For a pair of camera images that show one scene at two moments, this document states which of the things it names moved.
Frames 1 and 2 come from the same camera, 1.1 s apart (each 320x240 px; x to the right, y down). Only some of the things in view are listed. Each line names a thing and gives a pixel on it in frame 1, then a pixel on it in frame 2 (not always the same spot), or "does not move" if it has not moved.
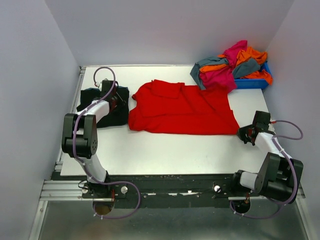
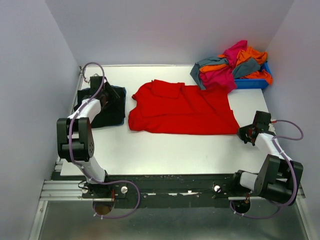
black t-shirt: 117,116 does not move
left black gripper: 120,102 -> 113,95
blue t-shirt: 121,89 -> 117,109
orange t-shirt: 245,55 does not move
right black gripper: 242,133 does not move
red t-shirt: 169,107 does not move
